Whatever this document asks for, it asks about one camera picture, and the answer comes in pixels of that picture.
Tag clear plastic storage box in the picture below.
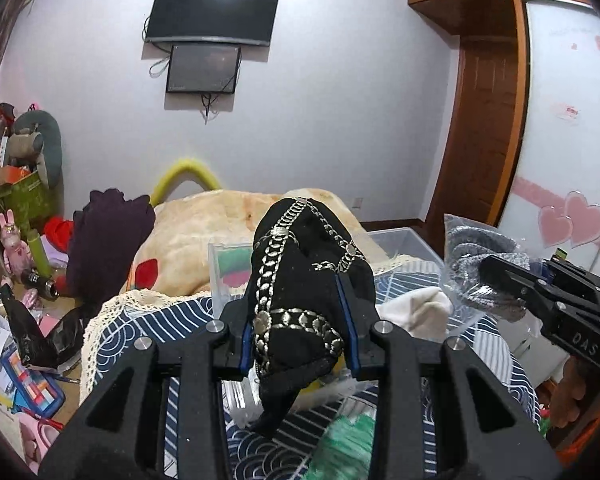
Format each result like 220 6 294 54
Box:
207 227 448 423

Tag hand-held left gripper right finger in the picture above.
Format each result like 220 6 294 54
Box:
336 274 563 480

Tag green and pink cloth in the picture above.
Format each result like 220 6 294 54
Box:
214 246 257 292

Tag green storage bag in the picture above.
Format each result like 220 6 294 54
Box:
0 169 53 233

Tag green bottle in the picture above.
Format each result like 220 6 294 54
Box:
27 229 54 282

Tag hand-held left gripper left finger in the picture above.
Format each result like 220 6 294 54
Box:
39 304 255 480

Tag blue white patterned bedspread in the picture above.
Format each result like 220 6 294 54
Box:
80 255 543 480

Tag pink scissors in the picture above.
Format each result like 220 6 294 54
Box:
21 407 65 443

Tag black cloth with silver chains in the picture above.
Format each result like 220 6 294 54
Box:
245 194 379 437

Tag pink rabbit toy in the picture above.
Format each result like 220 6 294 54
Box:
0 210 32 277

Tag black bottle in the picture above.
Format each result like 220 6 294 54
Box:
20 269 62 302

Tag beige plush blanket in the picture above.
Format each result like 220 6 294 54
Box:
120 186 388 297

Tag bagged grey knitted cloth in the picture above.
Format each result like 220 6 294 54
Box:
442 213 537 333

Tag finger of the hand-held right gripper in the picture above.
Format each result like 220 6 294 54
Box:
478 254 551 311

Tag black plastic bag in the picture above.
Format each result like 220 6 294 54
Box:
0 284 85 368

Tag person's right hand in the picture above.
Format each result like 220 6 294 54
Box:
550 356 600 431

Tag red cloth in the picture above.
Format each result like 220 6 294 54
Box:
42 215 77 252

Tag small black wall monitor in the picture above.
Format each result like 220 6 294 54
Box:
165 43 243 95

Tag black wall television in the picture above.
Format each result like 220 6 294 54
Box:
145 0 281 47

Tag white cloth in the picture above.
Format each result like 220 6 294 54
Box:
379 287 454 345

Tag colourful pencil case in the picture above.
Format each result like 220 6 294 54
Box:
0 347 67 413

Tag brown wooden door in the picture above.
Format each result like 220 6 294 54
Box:
426 35 525 241

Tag yellow foam tube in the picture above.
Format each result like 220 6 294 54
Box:
150 157 226 207

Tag dark purple garment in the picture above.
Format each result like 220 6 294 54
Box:
64 188 157 313

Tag grey plush toy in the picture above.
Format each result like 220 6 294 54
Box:
6 110 64 190

